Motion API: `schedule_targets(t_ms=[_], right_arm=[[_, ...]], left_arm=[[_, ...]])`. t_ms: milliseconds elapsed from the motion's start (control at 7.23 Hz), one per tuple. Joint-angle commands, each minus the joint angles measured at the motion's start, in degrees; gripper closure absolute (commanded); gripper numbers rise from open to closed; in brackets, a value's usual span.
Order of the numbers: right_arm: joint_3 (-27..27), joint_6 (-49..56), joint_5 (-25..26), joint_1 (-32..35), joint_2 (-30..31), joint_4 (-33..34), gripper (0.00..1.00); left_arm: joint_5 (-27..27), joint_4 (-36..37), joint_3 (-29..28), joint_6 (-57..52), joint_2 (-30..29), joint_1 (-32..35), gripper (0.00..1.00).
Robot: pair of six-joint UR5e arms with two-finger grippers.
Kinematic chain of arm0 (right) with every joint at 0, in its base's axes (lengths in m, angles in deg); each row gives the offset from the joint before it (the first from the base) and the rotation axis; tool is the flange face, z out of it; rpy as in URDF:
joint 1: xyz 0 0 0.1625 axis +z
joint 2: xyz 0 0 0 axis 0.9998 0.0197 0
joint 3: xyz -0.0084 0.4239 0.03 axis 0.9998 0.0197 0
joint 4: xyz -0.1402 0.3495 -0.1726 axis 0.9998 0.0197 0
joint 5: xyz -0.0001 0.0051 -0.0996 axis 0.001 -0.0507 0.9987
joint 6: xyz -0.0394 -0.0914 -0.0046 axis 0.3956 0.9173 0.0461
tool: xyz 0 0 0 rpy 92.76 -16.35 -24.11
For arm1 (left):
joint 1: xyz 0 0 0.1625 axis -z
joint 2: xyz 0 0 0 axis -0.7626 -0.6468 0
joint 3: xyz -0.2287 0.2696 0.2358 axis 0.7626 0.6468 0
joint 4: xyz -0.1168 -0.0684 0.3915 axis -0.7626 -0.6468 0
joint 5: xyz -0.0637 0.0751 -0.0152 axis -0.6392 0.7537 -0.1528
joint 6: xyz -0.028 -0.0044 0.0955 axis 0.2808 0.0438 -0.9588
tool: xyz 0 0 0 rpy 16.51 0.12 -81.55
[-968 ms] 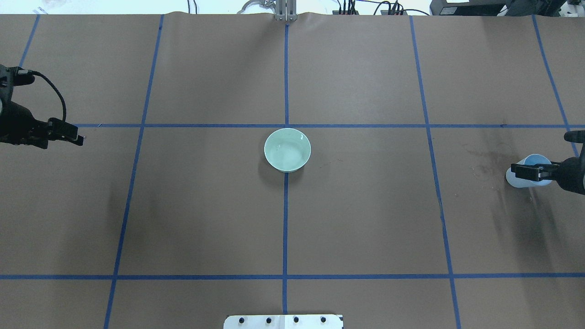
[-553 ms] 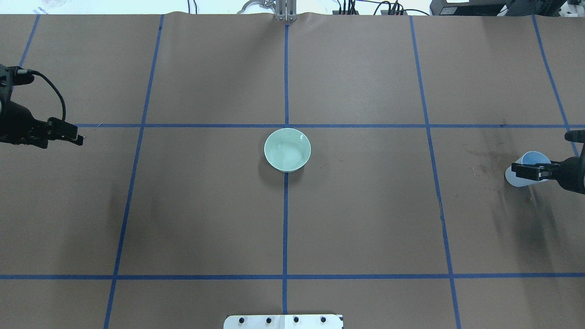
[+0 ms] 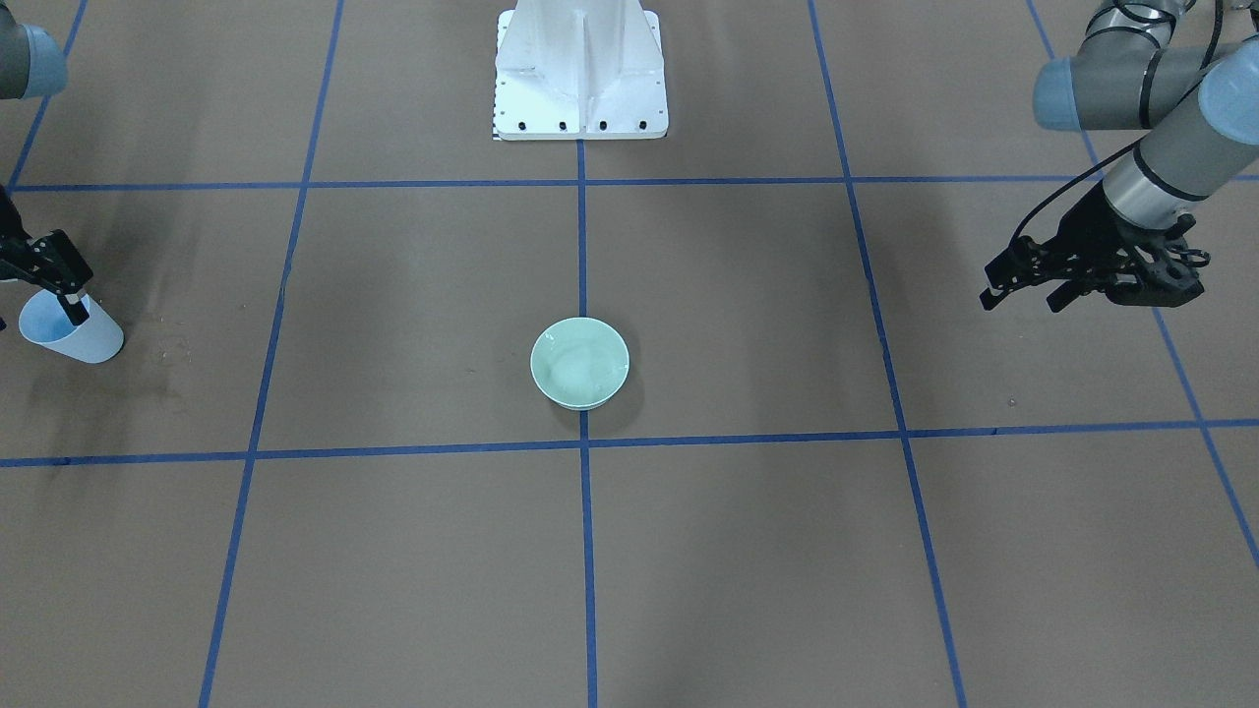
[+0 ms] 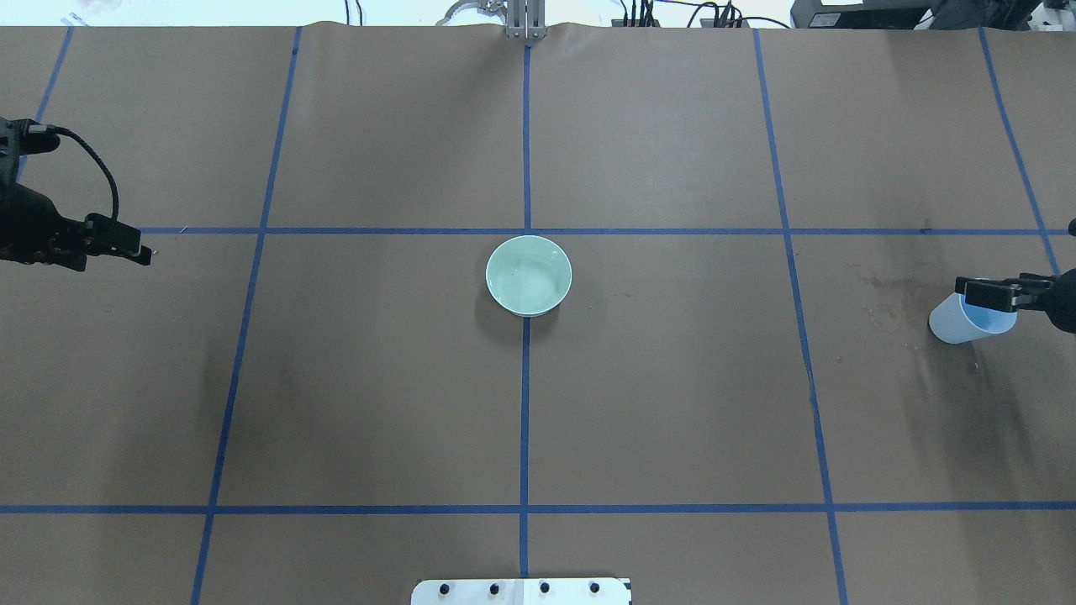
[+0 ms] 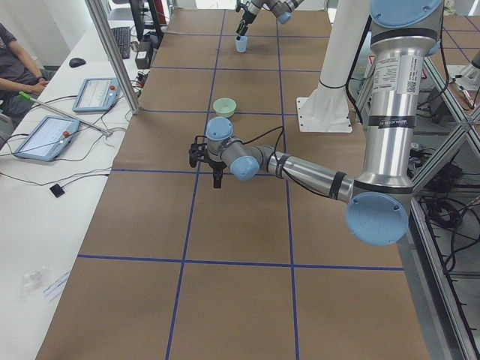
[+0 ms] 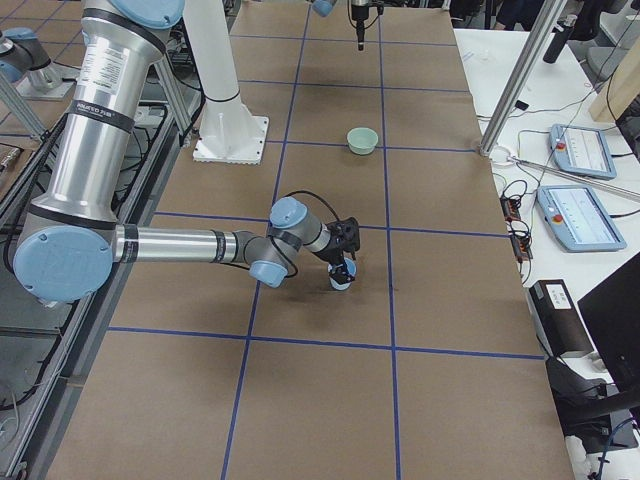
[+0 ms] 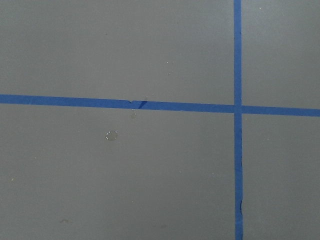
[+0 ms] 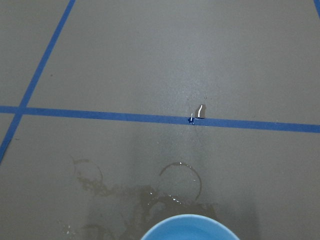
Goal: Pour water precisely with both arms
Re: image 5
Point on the light green bowl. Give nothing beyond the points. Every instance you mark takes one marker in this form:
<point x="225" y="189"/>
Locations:
<point x="224" y="107"/>

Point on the far blue teach pendant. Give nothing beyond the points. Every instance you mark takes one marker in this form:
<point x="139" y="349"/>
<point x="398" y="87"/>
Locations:
<point x="96" y="95"/>

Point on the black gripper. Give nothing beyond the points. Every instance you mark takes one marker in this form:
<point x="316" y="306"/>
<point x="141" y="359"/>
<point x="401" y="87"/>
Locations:
<point x="217" y="166"/>
<point x="247" y="16"/>

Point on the clear plastic bag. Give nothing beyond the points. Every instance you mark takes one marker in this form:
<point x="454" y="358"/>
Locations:
<point x="33" y="282"/>

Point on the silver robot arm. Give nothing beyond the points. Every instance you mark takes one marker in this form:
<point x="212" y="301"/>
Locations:
<point x="282" y="11"/>
<point x="404" y="33"/>

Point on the seated person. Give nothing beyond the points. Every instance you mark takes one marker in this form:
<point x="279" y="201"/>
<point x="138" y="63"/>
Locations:
<point x="19" y="73"/>

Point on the white central pedestal column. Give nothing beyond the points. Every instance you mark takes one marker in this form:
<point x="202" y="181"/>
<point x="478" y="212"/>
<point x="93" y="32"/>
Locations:
<point x="326" y="109"/>

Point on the aluminium frame post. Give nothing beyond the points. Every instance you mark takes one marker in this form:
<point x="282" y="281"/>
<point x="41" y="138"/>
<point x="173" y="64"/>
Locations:
<point x="102" y="26"/>

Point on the light blue plastic cup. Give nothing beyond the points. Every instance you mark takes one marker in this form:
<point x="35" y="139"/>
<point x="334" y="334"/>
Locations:
<point x="241" y="44"/>

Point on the blue teach pendant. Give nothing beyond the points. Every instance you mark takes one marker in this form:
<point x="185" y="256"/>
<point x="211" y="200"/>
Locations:
<point x="96" y="95"/>
<point x="48" y="139"/>

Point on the black keyboard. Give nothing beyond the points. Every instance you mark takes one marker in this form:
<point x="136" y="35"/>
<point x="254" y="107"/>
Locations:
<point x="122" y="39"/>

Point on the metal rod green tip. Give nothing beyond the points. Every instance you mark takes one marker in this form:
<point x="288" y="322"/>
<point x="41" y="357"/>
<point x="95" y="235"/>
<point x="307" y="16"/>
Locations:
<point x="28" y="97"/>

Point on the near blue teach pendant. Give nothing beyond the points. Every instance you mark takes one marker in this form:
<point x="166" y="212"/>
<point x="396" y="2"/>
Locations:
<point x="48" y="139"/>

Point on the black computer mouse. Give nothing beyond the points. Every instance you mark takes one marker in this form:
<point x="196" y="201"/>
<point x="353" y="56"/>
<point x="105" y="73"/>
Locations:
<point x="76" y="62"/>

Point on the black box with label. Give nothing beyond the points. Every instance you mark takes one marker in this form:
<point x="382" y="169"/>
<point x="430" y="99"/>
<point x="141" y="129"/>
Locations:
<point x="144" y="55"/>

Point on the small black square pad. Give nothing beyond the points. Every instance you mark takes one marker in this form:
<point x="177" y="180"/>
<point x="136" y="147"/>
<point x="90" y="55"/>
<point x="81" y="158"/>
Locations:
<point x="57" y="190"/>

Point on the orange black electronics board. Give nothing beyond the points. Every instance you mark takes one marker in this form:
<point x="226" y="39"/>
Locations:
<point x="140" y="79"/>

